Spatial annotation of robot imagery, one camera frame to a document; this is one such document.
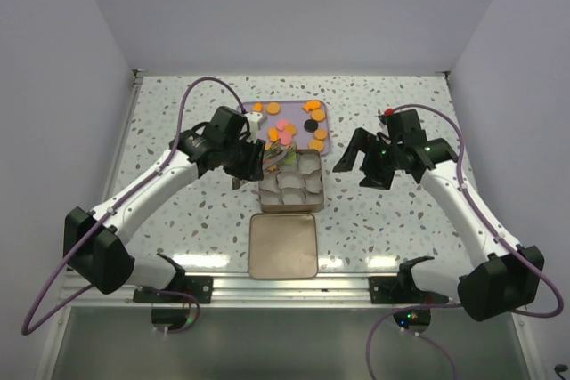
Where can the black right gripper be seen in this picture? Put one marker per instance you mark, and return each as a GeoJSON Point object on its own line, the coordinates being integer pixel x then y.
{"type": "Point", "coordinates": [371, 162]}

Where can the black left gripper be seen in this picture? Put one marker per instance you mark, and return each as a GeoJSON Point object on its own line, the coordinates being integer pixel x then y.
{"type": "Point", "coordinates": [255, 159]}

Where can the orange fish cookie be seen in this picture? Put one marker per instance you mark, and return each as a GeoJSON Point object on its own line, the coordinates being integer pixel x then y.
{"type": "Point", "coordinates": [273, 135]}
{"type": "Point", "coordinates": [311, 106]}
{"type": "Point", "coordinates": [258, 107]}

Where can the yellow sandwich cookie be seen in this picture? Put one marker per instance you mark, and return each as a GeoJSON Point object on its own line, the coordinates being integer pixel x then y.
{"type": "Point", "coordinates": [273, 108]}

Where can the green round cookie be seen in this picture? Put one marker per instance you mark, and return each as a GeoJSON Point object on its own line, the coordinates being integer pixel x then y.
{"type": "Point", "coordinates": [290, 159]}

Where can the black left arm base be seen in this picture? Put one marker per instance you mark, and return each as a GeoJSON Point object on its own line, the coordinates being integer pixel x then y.
{"type": "Point", "coordinates": [162, 280]}

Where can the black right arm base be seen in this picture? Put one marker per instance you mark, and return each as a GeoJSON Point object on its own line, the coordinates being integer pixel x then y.
{"type": "Point", "coordinates": [422, 280]}

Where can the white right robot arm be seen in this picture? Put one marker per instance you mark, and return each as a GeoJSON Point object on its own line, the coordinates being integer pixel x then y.
{"type": "Point", "coordinates": [505, 273]}

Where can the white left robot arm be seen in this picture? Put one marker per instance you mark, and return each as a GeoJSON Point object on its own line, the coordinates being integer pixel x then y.
{"type": "Point", "coordinates": [95, 241]}

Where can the pink round cookie lower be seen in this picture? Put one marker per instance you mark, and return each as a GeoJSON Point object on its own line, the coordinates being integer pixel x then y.
{"type": "Point", "coordinates": [285, 138]}

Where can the pink round cookie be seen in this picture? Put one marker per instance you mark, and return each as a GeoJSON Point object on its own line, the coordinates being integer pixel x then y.
{"type": "Point", "coordinates": [282, 124]}
{"type": "Point", "coordinates": [285, 138]}

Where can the pink round cookie upper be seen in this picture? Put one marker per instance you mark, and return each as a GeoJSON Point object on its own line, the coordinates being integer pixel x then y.
{"type": "Point", "coordinates": [282, 124]}

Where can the orange flower cookie right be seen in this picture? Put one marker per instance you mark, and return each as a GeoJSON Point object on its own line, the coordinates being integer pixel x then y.
{"type": "Point", "coordinates": [320, 134]}

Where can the orange maple leaf cookie centre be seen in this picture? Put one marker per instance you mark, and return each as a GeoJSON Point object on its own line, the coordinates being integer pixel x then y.
{"type": "Point", "coordinates": [291, 129]}

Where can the yellow round dotted cookie lower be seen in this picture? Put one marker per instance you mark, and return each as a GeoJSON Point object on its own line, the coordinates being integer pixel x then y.
{"type": "Point", "coordinates": [316, 145]}

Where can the yellow round dotted cookie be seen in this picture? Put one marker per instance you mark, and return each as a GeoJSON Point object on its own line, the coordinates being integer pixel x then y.
{"type": "Point", "coordinates": [318, 115]}
{"type": "Point", "coordinates": [316, 145]}

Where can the gold cookie tin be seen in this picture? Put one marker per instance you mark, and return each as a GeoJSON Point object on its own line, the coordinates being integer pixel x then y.
{"type": "Point", "coordinates": [296, 188]}

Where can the yellow round dotted cookie upper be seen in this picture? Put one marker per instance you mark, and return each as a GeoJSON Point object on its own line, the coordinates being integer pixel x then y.
{"type": "Point", "coordinates": [318, 115]}

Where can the black sandwich cookie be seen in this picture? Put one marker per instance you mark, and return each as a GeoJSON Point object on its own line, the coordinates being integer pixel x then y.
{"type": "Point", "coordinates": [311, 125]}

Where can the lilac plastic tray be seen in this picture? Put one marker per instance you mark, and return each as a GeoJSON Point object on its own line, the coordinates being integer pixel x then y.
{"type": "Point", "coordinates": [292, 110]}

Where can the gold tin lid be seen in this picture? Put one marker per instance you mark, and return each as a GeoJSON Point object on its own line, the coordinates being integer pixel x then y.
{"type": "Point", "coordinates": [282, 246]}

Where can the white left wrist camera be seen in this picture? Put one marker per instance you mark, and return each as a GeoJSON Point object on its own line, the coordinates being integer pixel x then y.
{"type": "Point", "coordinates": [256, 120]}

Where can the aluminium front rail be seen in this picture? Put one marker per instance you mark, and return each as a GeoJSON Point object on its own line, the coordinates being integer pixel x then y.
{"type": "Point", "coordinates": [239, 290]}

